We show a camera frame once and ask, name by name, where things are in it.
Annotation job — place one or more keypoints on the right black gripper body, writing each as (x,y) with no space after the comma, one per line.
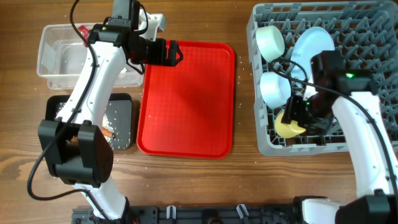
(311,114)

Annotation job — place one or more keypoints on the orange carrot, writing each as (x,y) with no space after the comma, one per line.
(107,133)

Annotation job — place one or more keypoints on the red serving tray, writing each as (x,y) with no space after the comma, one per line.
(188,110)

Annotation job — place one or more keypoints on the white rice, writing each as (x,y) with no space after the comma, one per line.
(117,118)

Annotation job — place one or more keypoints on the black tray bin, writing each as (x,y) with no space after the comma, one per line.
(56,103)

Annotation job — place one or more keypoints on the red snack wrapper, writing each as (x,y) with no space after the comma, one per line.
(84,31)

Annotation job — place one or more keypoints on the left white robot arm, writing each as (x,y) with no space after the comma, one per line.
(73,145)

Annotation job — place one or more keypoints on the clear plastic bin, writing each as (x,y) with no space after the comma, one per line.
(61,56)

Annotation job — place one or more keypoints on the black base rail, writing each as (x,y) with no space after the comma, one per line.
(267,214)

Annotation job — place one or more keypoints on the small light blue bowl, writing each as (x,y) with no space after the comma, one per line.
(275,89)

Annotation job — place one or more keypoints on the green bowl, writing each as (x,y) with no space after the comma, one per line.
(270,42)

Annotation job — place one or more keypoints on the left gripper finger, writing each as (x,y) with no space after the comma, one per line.
(175,61)
(174,51)

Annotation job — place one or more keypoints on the large light blue plate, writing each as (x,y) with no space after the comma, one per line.
(312,42)

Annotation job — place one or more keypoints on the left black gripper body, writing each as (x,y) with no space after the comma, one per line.
(149,51)

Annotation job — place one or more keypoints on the yellow cup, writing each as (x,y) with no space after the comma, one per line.
(287,130)

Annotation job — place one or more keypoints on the grey dishwasher rack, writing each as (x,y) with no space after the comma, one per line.
(364,33)

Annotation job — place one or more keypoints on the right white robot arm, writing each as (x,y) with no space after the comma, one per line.
(350,97)

